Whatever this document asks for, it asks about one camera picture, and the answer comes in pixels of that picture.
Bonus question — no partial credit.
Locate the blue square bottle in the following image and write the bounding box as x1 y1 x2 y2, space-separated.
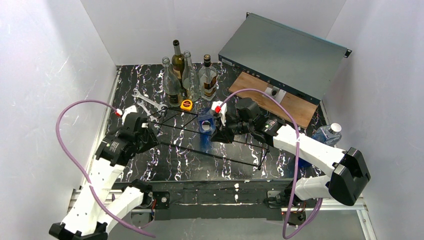
197 107 216 152
298 123 342 168

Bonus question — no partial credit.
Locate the black wire wine rack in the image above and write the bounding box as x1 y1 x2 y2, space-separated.
139 102 270 170

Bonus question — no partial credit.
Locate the clear bottle with dark label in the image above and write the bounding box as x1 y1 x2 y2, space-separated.
162 56 183 108

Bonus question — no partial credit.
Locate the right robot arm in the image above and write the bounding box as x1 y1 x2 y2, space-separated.
210 97 371 206

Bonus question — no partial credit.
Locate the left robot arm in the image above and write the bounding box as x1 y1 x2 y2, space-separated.
48 112 159 240

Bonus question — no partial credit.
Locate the square whisky bottle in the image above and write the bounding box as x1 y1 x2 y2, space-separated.
198 54 218 101

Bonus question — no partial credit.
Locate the tall clear glass bottle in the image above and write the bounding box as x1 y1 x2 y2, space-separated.
182 50 201 102

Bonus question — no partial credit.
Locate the dark green wine bottle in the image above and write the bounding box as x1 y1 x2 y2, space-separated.
171 39 186 95

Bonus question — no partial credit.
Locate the grey rack server unit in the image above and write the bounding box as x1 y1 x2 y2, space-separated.
218 13 352 105

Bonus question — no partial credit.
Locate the silver open-end wrench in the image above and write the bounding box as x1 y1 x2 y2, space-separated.
132 89 168 111

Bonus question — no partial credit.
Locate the yellow tape measure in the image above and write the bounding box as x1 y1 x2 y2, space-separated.
180 99 194 112

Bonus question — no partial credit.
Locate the wooden board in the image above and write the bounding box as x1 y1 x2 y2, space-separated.
229 72 318 128

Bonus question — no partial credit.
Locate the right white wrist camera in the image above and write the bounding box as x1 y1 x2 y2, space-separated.
211 101 227 126

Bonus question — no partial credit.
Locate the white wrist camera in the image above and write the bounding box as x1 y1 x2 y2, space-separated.
114 105 138 125
211 101 227 126

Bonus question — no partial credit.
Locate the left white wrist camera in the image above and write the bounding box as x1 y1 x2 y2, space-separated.
114 105 138 125

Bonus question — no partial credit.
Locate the metal bracket on board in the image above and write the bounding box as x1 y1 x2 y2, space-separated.
264 84 287 104

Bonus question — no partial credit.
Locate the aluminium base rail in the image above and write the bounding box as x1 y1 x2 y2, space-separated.
68 185 367 212

